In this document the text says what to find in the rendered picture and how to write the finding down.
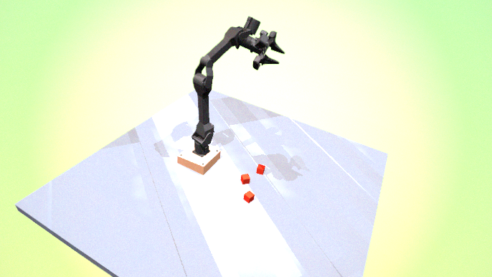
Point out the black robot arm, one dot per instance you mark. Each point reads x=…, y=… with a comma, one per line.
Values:
x=234, y=37

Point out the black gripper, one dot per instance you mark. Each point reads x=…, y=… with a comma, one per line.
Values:
x=262, y=57

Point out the red cube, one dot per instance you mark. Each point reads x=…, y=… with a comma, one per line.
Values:
x=260, y=169
x=245, y=179
x=249, y=196

